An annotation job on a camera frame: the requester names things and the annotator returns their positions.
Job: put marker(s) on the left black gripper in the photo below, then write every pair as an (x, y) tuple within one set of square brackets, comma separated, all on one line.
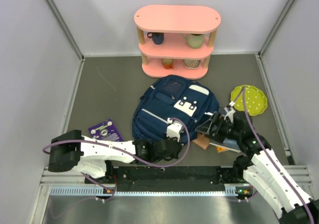
[(175, 155)]

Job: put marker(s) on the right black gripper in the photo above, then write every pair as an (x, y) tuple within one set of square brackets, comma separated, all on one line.
[(206, 128)]

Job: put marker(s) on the dark blue 1984 book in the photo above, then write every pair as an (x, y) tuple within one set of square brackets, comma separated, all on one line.
[(229, 144)]

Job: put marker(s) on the navy blue backpack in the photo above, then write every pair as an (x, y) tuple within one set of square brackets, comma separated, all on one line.
[(172, 96)]

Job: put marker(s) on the orange treehouse book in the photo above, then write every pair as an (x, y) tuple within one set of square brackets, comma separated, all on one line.
[(220, 149)]

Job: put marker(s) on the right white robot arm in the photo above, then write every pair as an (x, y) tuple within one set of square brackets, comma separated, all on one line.
[(259, 166)]

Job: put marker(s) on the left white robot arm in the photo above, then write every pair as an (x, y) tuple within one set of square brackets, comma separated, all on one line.
[(73, 151)]

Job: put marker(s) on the tan leather wallet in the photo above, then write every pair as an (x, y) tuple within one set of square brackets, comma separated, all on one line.
[(202, 141)]

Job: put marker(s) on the green polka dot plate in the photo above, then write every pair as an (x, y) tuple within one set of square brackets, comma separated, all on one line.
[(255, 100)]

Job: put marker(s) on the patterned ceramic bowl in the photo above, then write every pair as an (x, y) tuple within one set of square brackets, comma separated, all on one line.
[(191, 64)]

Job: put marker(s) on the purple book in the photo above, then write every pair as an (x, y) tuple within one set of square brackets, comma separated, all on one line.
[(105, 131)]

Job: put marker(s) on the orange cup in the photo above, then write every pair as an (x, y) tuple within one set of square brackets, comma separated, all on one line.
[(167, 63)]

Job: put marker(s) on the pale green mug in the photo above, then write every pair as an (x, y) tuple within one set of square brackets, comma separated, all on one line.
[(194, 41)]

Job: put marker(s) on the pink three-tier shelf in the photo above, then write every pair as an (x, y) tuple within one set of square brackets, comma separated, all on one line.
[(174, 20)]

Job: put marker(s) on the dark blue mug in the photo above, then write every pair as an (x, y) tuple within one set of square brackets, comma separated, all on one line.
[(157, 37)]

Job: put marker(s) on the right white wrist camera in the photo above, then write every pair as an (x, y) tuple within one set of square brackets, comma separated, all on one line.
[(229, 112)]

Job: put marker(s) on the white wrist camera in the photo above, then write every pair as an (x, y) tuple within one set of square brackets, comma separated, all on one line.
[(174, 128), (229, 112)]

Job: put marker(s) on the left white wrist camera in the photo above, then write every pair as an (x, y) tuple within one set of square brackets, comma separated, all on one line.
[(174, 128)]

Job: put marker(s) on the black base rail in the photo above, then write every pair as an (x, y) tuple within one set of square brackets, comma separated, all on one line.
[(172, 179)]

